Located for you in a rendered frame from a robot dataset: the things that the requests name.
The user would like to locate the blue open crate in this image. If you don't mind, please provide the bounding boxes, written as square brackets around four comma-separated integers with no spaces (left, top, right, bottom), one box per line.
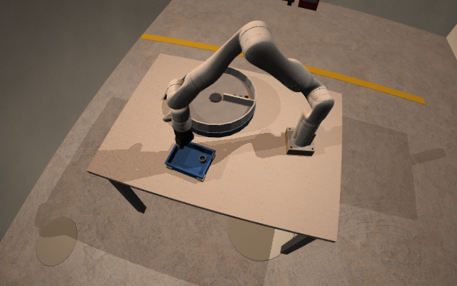
[165,142,215,182]

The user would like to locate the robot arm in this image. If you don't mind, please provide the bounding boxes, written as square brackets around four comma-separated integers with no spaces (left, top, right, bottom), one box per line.
[167,20,334,147]

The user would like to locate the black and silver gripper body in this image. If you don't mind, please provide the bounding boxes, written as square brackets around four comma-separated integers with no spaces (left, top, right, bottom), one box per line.
[162,112,194,147]

